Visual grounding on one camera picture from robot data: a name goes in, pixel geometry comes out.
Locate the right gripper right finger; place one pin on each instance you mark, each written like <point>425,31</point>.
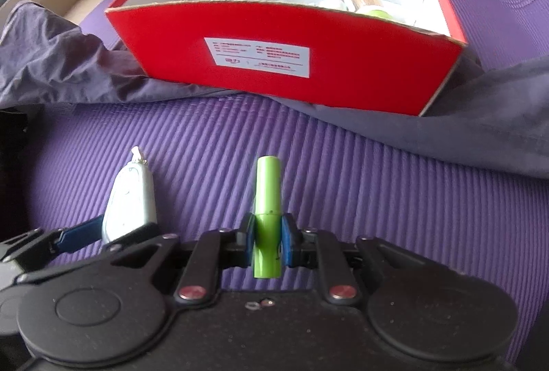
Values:
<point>320,251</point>

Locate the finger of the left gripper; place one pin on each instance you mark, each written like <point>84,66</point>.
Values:
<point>38,246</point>

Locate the purple foam mat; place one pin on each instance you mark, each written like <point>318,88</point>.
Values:
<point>203,153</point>

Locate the grey correction tape dispenser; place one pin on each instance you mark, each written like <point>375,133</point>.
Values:
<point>131,203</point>

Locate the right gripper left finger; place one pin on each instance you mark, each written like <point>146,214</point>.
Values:
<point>206,259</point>

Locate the purple-grey cloth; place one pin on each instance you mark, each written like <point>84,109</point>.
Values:
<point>493,120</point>

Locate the red cardboard box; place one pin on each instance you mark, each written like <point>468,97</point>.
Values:
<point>313,51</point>

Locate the green marker pen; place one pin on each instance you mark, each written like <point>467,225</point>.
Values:
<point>268,214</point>

